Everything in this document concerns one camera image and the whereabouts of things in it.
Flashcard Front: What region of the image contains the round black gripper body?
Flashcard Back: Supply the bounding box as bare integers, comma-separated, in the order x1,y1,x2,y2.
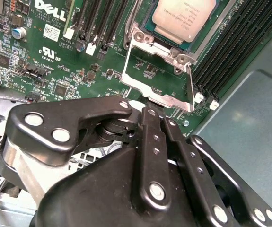
29,146,212,227

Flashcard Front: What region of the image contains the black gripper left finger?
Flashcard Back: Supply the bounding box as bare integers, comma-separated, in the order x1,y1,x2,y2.
6,98,172,211

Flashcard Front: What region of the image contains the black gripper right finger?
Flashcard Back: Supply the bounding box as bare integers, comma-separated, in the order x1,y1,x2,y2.
163,117,272,227

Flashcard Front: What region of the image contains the metal CPU socket cover frame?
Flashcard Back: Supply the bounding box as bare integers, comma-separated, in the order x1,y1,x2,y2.
119,35,198,113

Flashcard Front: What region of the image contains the thin metal locking lever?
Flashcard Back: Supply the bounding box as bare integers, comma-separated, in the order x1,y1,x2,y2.
123,0,142,50
196,0,238,62

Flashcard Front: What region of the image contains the silver CPU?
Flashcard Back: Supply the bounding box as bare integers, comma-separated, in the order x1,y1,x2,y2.
144,0,219,45

